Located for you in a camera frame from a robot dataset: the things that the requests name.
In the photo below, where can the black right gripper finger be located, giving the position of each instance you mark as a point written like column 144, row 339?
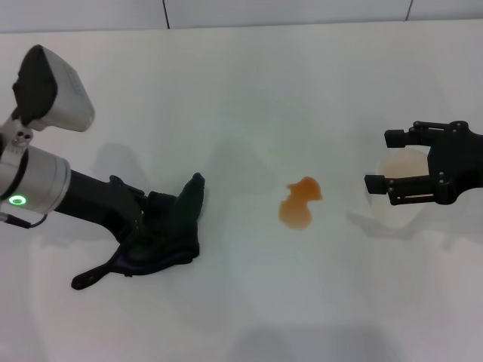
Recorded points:
column 396, row 137
column 375, row 184

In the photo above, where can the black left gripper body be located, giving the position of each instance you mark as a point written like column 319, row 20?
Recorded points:
column 94, row 200

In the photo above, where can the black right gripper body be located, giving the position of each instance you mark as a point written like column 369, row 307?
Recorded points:
column 460, row 166

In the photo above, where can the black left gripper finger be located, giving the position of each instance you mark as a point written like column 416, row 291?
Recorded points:
column 160, row 201

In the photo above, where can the dark rag with loop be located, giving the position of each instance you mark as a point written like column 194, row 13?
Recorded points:
column 181, row 230

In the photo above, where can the orange brown liquid stain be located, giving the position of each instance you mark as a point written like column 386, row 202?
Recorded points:
column 296, row 211

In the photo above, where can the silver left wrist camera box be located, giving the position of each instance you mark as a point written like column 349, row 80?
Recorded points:
column 64, row 98

